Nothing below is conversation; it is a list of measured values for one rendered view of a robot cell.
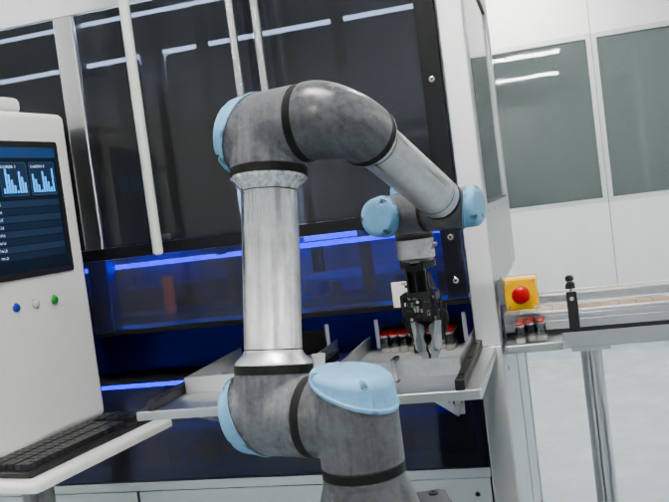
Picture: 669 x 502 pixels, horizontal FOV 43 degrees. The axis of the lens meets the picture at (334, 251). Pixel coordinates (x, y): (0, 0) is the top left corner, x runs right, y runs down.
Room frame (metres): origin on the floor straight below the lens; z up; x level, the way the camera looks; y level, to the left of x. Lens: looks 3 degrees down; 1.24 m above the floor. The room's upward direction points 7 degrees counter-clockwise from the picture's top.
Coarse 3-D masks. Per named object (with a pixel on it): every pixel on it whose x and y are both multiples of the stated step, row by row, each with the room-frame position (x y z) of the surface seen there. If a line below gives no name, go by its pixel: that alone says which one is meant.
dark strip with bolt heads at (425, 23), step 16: (416, 0) 1.94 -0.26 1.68; (416, 16) 1.94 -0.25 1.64; (432, 16) 1.93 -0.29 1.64; (416, 32) 1.94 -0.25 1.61; (432, 32) 1.93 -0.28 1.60; (432, 48) 1.93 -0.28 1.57; (432, 64) 1.93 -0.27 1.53; (432, 80) 1.93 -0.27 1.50; (432, 96) 1.94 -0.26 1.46; (432, 112) 1.94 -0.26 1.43; (432, 128) 1.94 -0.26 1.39; (432, 144) 1.94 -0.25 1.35; (448, 144) 1.93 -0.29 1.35; (432, 160) 1.94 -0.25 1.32; (448, 160) 1.93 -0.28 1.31; (448, 176) 1.93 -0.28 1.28
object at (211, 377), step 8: (336, 344) 2.08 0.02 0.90; (232, 352) 2.10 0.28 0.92; (240, 352) 2.15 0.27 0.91; (320, 352) 1.94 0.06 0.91; (328, 352) 2.00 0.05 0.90; (224, 360) 2.04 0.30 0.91; (232, 360) 2.09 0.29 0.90; (208, 368) 1.95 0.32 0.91; (216, 368) 1.99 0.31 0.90; (224, 368) 2.04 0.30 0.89; (232, 368) 2.06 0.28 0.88; (192, 376) 1.82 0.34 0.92; (200, 376) 1.82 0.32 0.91; (208, 376) 1.81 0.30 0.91; (216, 376) 1.81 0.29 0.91; (224, 376) 1.80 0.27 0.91; (192, 384) 1.82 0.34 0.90; (200, 384) 1.82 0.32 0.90; (208, 384) 1.81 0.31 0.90; (216, 384) 1.81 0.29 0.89; (192, 392) 1.82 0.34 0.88
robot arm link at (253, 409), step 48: (288, 96) 1.21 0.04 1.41; (240, 144) 1.24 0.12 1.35; (288, 144) 1.22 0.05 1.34; (288, 192) 1.24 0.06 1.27; (288, 240) 1.23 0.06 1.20; (288, 288) 1.22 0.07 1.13; (288, 336) 1.21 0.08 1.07; (240, 384) 1.20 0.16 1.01; (288, 384) 1.18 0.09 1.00; (240, 432) 1.19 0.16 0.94; (288, 432) 1.14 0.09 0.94
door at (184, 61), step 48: (192, 0) 2.08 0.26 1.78; (240, 0) 2.05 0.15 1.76; (96, 48) 2.15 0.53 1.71; (144, 48) 2.12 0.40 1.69; (192, 48) 2.09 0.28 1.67; (240, 48) 2.05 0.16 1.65; (96, 96) 2.16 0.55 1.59; (144, 96) 2.12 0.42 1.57; (192, 96) 2.09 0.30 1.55; (96, 144) 2.16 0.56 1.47; (192, 144) 2.09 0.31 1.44; (192, 192) 2.10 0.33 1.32; (240, 192) 2.07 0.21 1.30; (144, 240) 2.14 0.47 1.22
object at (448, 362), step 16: (352, 352) 1.89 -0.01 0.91; (368, 352) 2.03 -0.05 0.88; (400, 352) 1.99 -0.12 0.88; (448, 352) 1.91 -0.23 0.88; (464, 352) 1.76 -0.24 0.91; (384, 368) 1.71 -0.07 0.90; (400, 368) 1.70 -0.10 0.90; (416, 368) 1.70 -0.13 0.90; (432, 368) 1.69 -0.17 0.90; (448, 368) 1.68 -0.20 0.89
